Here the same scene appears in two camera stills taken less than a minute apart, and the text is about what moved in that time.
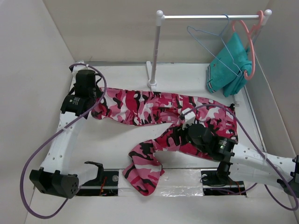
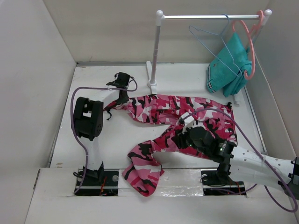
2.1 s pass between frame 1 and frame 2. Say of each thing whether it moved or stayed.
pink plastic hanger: stayed
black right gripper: stayed
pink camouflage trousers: moved
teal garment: stayed
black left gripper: moved
